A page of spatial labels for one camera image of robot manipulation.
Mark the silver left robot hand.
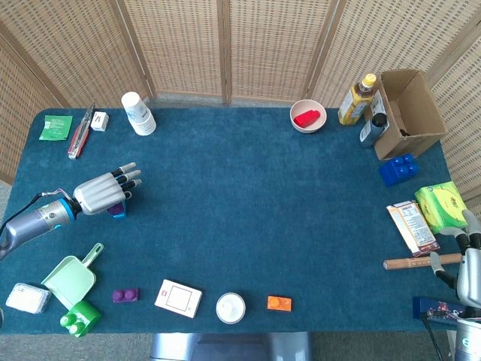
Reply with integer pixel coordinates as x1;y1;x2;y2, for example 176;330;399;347
73;162;143;216

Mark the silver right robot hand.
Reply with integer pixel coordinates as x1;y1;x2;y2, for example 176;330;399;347
429;209;481;313

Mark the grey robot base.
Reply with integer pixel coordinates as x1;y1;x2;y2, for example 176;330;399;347
150;332;313;361

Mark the stack of white paper cups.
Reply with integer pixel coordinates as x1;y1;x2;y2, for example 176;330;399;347
120;91;157;137

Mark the green lego brick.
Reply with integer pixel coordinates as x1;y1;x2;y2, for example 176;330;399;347
59;299;102;338

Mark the blue lego brick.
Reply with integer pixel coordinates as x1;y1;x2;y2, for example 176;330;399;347
378;153;420;188

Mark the orange toy block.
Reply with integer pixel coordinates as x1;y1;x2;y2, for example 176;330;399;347
267;296;292;312

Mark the red block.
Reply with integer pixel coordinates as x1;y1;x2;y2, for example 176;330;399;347
293;109;322;128

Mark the dark blue flat box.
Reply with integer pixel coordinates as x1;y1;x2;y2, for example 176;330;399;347
412;296;467;323

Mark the wooden stick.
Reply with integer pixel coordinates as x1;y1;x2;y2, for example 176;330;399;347
383;253;463;271

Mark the small white box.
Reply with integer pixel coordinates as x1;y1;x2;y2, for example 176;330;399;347
90;111;110;132

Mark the orange and white snack box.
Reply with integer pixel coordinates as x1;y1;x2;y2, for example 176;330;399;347
386;200;441;257

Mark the green packet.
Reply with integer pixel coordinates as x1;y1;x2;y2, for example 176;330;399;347
38;114;74;141

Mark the green tissue pack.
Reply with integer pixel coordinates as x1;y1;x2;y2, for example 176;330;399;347
414;180;470;235

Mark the mint green plastic scoop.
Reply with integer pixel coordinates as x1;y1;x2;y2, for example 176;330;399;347
41;242;104;311

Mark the white wipes pack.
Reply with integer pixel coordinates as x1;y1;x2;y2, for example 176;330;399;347
5;282;53;314

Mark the white and red medicine box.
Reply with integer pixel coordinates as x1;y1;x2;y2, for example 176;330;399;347
153;278;203;319

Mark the blue carpet table cover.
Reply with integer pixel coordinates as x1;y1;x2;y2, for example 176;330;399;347
0;108;467;335

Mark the rattan folding screen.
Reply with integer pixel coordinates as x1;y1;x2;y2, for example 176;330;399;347
0;0;481;211

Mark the brown cardboard box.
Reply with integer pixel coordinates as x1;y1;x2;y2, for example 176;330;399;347
370;68;447;161

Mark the white lidded plastic jar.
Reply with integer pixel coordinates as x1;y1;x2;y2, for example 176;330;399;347
215;292;247;325

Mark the dark grey bottle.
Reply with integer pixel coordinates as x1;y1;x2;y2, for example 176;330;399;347
358;112;389;148

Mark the yellow tea bottle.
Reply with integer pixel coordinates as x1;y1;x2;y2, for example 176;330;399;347
337;73;377;126

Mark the beige bowl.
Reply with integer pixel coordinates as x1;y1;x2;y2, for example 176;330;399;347
289;99;328;134

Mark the thin wrist wire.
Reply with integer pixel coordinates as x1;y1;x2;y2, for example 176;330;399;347
35;189;74;202

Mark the black cable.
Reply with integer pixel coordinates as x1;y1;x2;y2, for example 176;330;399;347
420;314;448;361

